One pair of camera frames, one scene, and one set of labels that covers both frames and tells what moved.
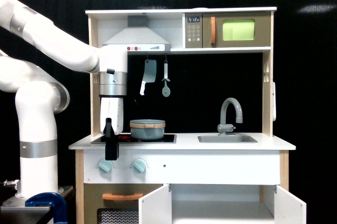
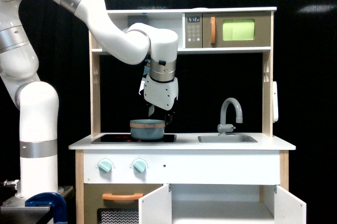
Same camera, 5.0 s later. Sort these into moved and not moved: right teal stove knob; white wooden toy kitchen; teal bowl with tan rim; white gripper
Moved: white gripper
Not moved: right teal stove knob; white wooden toy kitchen; teal bowl with tan rim
